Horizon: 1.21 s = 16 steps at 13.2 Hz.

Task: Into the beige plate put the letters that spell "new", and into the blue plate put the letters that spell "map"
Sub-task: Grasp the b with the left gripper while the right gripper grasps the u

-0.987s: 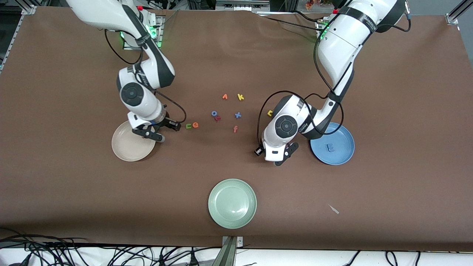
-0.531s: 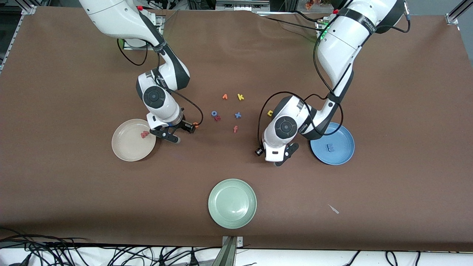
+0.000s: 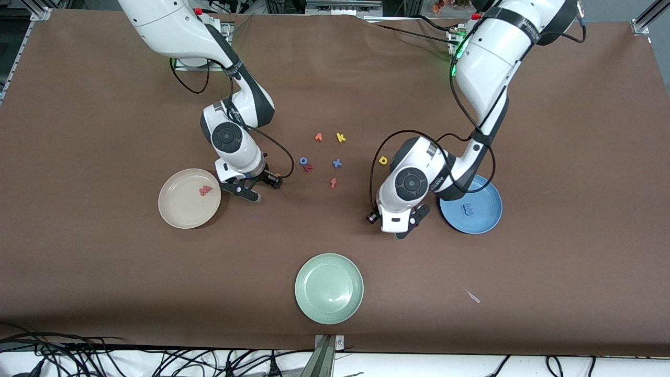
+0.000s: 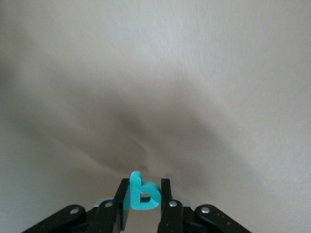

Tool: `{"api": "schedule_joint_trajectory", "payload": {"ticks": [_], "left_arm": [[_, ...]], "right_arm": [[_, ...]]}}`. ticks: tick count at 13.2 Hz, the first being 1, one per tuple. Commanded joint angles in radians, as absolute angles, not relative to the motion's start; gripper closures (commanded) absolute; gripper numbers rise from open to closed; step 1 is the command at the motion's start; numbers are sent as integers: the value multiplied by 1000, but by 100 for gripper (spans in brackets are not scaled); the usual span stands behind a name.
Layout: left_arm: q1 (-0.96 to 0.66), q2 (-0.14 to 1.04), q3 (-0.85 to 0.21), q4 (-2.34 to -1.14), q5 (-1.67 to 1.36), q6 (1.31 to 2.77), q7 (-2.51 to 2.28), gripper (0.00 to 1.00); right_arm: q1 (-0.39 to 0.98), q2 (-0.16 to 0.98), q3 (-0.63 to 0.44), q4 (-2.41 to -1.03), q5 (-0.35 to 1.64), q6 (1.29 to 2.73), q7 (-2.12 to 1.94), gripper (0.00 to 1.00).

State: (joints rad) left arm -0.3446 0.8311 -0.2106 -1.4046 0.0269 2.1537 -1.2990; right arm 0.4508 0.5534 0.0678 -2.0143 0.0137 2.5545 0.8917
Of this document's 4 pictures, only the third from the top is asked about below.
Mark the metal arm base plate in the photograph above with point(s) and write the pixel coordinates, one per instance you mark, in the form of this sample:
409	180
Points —
188	66
453	35

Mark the brown table cover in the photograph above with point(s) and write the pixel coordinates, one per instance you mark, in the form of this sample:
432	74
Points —
104	262

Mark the green round plate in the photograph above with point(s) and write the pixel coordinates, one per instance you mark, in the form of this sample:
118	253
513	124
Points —
328	288

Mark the red foam letter w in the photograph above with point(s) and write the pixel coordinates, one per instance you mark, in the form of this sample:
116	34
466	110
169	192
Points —
205	190

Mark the blue foam letter m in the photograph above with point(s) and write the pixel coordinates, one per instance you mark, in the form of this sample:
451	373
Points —
469	210

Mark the grey equipment box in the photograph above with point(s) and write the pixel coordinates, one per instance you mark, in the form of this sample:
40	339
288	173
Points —
340	6

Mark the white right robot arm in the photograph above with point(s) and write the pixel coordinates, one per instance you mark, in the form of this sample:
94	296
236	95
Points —
167	26

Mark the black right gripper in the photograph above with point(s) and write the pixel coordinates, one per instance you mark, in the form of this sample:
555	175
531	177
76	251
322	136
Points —
263	177

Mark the blue round plate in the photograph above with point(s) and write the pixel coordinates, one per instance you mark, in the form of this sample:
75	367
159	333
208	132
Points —
481	220

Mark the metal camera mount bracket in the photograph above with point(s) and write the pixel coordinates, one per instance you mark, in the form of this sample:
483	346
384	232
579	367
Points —
325	361

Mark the small grey paper scrap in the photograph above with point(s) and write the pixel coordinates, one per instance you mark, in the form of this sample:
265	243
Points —
473	297

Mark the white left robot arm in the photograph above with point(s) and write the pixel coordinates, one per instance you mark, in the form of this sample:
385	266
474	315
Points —
492	57

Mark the beige round plate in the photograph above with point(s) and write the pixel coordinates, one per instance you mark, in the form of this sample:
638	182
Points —
180	207

